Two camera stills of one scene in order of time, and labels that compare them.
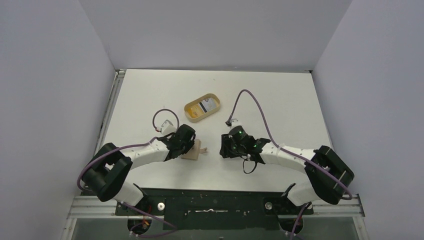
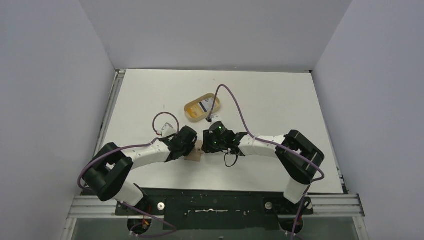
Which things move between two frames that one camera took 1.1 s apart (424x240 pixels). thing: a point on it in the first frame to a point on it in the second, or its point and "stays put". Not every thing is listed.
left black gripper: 188,147 stays put
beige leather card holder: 194,153 stays put
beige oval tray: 201,108 stays put
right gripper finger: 228,147 to 210,142
